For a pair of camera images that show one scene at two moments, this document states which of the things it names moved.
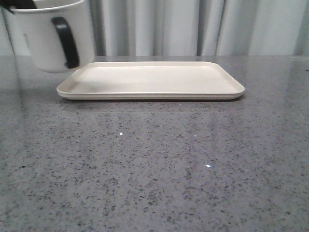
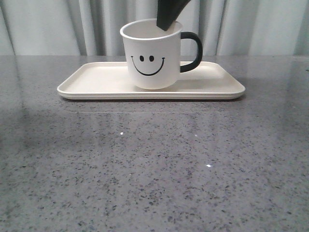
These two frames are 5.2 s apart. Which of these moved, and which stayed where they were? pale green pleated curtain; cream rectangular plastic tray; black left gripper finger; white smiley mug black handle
Moved: black left gripper finger; white smiley mug black handle
Stayed: pale green pleated curtain; cream rectangular plastic tray
